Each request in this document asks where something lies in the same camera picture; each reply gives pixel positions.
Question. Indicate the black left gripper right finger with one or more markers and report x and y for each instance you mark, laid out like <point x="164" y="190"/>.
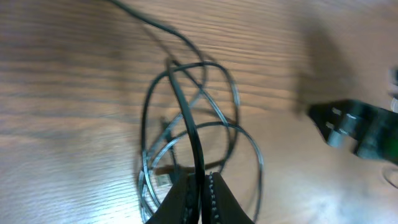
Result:
<point x="218" y="205"/>

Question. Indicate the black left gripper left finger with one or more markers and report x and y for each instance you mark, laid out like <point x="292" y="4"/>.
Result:
<point x="181" y="204"/>

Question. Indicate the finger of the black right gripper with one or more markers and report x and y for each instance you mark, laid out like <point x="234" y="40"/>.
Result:
<point x="323" y="117"/>

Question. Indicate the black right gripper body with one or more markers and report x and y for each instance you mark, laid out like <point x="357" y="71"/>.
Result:
<point x="373" y="128"/>

